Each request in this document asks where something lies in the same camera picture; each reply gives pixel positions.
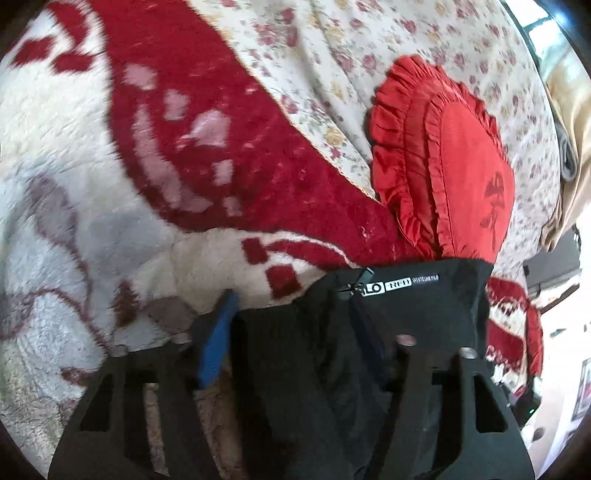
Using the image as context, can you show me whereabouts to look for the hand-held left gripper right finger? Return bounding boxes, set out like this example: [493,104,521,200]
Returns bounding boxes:
[350,300,536,480]

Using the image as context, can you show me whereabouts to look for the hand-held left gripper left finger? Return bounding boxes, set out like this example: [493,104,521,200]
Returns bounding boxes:
[47,289,242,480]

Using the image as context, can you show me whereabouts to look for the black pants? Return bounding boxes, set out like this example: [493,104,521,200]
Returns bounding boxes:
[230,257,491,480]

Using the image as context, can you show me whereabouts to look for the framed picture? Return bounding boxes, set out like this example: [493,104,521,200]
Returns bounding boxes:
[571,357,591,422]

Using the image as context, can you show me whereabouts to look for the dark cabinet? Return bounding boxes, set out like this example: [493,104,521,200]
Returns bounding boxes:
[523,239,583,297]

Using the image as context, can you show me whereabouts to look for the red heart-shaped frilled pillow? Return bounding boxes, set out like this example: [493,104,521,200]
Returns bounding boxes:
[367,55,516,260]

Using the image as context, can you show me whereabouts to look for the red and white floral blanket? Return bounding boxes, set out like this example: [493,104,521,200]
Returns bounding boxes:
[0,0,546,480]

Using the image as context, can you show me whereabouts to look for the beige cloth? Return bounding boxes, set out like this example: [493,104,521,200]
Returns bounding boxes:
[539,51,591,252]

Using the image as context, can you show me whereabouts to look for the floral print quilt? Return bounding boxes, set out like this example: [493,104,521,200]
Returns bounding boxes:
[185,0,570,289]

